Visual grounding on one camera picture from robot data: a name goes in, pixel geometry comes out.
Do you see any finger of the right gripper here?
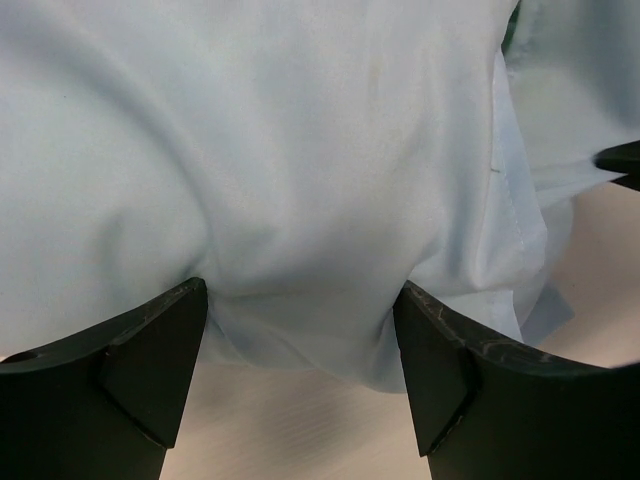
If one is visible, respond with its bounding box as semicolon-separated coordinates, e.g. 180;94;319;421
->
594;140;640;190

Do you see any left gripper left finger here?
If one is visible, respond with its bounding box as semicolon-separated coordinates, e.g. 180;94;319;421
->
1;278;208;479

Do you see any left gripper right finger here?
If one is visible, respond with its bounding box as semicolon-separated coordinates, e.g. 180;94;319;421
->
394;283;639;480

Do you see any light blue pillowcase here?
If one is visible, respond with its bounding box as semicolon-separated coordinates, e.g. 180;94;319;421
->
1;1;639;392

